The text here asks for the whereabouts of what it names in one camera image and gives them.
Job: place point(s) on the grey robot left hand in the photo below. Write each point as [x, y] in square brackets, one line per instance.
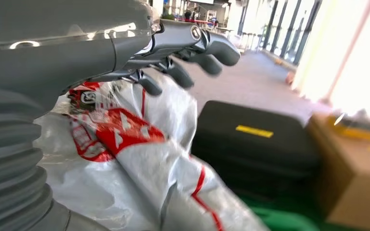
[76, 47]

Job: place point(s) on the black carrying case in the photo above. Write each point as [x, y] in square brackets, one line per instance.
[255, 150]

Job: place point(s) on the brown cardboard box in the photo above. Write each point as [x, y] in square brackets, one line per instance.
[357, 178]

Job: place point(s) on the green plastic crate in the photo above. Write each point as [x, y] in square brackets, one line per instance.
[284, 220]

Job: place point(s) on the grey red-printed courier package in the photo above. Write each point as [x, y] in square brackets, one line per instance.
[134, 165]

